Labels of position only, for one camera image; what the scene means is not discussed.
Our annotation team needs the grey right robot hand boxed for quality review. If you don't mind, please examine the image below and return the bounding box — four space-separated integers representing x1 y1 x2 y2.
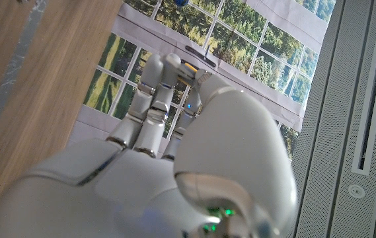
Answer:
0 52 297 238

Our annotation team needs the round white ceiling disc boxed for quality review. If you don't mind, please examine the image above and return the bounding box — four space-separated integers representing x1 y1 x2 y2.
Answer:
348 184 365 199

